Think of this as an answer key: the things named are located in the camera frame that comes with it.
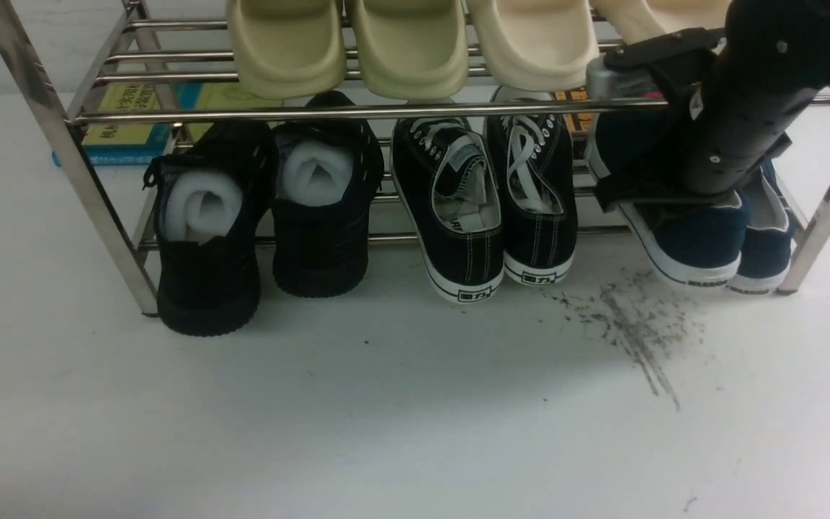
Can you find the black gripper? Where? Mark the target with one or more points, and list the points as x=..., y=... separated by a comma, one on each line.
x=654, y=157

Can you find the navy slip-on shoe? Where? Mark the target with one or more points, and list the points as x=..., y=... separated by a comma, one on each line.
x=696, y=247
x=768, y=242

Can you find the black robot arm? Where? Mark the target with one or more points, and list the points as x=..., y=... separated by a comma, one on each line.
x=730, y=95

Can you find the stainless steel shoe rack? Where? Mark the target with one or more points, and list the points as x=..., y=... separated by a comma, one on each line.
x=133, y=38

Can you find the black orange book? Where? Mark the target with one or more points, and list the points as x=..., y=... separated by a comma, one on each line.
x=577, y=122

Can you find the cream slipper far right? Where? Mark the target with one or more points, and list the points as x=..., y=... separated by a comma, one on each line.
x=636, y=21

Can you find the cream slipper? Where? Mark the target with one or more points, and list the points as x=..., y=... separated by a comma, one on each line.
x=636, y=21
x=537, y=46

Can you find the black canvas sneaker right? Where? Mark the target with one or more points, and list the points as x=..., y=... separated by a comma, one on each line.
x=532, y=157

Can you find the black canvas sneaker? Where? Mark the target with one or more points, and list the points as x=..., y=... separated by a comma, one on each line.
x=532, y=157
x=443, y=177

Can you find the black canvas sneaker left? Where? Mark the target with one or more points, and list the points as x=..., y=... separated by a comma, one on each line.
x=443, y=177

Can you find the green slipper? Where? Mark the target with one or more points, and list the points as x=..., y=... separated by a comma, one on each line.
x=410, y=49
x=287, y=49

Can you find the black mesh sneaker right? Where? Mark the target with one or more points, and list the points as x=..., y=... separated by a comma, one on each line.
x=330, y=171

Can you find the black mesh sneaker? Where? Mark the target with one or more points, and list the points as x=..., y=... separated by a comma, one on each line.
x=330, y=171
x=210, y=201

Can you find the green slipper far left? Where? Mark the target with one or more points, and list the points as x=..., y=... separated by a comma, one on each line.
x=287, y=49

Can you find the black mesh sneaker left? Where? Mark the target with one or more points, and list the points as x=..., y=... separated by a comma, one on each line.
x=210, y=201

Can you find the yellow green book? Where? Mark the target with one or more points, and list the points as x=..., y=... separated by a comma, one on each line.
x=229, y=97

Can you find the yellow blue book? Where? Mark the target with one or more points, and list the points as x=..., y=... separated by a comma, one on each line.
x=126, y=145

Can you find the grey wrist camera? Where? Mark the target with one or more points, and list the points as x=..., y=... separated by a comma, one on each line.
x=631, y=72

